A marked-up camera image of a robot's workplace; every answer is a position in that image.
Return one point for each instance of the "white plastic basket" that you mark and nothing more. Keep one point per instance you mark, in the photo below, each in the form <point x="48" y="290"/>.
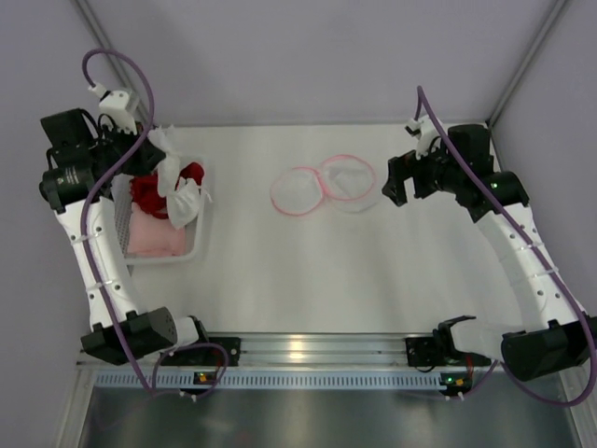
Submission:
<point x="123" y="210"/>

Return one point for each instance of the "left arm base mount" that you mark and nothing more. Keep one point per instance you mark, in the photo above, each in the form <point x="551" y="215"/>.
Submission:
<point x="210" y="356"/>

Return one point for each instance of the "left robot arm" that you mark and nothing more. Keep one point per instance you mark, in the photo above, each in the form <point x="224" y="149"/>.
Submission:
<point x="83" y="159"/>

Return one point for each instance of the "white bra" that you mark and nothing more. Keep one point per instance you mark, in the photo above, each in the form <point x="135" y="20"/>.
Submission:
<point x="180" y="181"/>

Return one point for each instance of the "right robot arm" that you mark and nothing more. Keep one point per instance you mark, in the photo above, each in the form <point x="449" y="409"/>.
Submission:
<point x="554" y="331"/>

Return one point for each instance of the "pink garment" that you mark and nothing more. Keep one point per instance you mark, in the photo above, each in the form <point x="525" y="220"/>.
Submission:
<point x="153" y="237"/>

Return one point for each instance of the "aluminium rail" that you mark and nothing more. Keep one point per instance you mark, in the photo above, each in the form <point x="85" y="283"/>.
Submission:
<point x="286" y="350"/>

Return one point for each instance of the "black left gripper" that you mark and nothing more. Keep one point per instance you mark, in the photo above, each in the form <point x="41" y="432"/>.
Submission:
<point x="141" y="159"/>

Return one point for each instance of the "perforated cable tray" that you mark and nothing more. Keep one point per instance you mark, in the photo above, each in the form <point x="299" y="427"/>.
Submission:
<point x="311" y="380"/>

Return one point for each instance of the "pink-trimmed mesh laundry bag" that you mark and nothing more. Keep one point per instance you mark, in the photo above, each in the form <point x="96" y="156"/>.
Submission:
<point x="346" y="181"/>

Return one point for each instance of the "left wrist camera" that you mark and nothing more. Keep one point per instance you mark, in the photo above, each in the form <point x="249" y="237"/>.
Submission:
<point x="119" y="105"/>

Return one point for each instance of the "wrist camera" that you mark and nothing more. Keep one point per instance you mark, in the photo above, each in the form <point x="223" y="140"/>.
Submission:
<point x="119" y="105"/>
<point x="425" y="132"/>

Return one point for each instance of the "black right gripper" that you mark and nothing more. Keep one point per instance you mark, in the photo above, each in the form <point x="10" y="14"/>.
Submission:
<point x="409" y="176"/>

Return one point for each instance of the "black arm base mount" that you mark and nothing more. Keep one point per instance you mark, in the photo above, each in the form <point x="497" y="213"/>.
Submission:
<point x="424" y="352"/>

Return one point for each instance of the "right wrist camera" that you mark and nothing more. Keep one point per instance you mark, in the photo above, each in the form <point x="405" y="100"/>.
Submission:
<point x="425" y="132"/>

